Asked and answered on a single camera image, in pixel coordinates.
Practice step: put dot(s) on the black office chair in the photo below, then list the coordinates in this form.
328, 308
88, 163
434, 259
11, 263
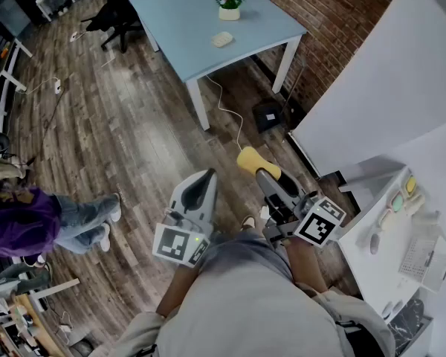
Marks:
113, 17

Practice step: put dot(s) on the person's left forearm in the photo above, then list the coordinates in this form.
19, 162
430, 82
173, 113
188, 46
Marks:
176, 292

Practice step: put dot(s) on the person's grey clothing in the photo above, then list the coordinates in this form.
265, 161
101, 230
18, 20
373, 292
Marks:
245, 311

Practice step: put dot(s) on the white mesh basket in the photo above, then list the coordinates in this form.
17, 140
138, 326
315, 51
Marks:
416, 259

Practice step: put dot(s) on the person's shoe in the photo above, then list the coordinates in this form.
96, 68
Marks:
248, 222

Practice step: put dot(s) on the white partition panel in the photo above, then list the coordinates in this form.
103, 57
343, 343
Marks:
386, 87

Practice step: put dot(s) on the white desk frame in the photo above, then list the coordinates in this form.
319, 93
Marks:
22, 48

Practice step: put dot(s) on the cluttered wooden desk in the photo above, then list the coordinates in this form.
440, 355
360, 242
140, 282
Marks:
22, 329

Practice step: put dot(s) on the person's right forearm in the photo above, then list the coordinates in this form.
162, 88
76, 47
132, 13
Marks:
304, 262

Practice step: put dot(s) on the cream soap dish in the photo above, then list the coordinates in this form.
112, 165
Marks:
222, 39

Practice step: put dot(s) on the green oval tablet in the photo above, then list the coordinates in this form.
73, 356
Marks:
398, 204

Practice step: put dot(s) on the light blue table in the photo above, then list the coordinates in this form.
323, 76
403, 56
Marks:
178, 21

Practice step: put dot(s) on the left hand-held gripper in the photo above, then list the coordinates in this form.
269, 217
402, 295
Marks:
178, 244

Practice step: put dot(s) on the yellow sponge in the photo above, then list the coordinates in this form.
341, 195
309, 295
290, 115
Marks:
251, 160

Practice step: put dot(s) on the black floor box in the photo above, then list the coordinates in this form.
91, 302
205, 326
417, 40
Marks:
264, 119

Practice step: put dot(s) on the white desk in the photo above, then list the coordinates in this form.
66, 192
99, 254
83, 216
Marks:
394, 259

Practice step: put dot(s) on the black marbled board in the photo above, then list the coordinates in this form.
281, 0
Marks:
409, 325

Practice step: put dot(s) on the yellow oval tablet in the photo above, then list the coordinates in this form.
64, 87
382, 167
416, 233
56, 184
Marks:
410, 186

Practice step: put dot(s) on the grey oval object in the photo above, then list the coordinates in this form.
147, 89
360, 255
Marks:
374, 244

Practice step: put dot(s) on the cream pot of artificial flowers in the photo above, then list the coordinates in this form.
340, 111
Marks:
229, 13

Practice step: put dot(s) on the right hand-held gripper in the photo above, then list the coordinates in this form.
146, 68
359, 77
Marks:
317, 227

